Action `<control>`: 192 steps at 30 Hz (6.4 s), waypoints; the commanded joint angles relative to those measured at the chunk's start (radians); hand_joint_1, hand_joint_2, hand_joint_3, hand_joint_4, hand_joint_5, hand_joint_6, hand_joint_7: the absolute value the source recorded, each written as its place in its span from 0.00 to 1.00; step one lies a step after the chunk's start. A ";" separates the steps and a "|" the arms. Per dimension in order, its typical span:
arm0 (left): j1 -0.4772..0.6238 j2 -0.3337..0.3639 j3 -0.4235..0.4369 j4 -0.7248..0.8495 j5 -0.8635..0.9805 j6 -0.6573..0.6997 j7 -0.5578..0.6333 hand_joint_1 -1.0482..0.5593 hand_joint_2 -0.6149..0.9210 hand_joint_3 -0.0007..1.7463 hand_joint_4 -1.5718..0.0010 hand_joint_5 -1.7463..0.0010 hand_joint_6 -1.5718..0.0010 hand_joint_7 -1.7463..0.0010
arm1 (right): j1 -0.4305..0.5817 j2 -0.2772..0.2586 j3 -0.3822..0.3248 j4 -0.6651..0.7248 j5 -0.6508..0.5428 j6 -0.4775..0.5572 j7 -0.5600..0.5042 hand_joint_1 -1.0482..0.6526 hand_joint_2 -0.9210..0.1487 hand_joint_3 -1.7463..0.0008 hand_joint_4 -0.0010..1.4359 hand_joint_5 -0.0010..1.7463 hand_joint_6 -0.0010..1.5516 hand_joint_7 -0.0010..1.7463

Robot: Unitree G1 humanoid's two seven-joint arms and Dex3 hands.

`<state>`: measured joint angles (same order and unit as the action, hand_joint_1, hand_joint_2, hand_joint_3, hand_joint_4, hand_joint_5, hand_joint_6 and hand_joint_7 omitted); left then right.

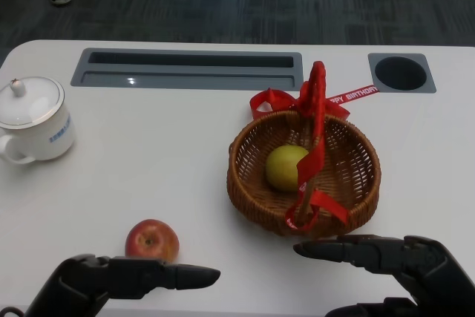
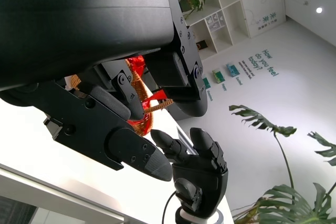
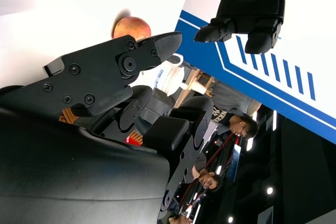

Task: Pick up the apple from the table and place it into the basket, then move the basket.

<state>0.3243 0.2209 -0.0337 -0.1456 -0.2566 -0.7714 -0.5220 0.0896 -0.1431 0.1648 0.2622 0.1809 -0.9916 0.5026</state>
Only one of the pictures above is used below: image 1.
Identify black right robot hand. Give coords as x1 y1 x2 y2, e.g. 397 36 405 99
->
292 234 475 317

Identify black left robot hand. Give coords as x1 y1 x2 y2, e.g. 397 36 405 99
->
24 253 222 317

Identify red apple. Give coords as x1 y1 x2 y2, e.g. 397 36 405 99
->
124 219 180 263

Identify brown wicker basket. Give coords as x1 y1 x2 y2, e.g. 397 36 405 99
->
226 61 382 238

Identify green apple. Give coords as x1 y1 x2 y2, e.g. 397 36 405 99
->
264 145 311 192

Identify white ceramic mug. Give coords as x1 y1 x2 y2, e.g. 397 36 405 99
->
0 76 76 165

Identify white mug lid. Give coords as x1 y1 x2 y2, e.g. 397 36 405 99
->
0 76 66 129

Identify grey round cup holder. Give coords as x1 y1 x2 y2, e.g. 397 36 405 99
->
367 52 437 94

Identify grey cable tray insert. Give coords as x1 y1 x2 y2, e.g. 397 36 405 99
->
70 48 304 90

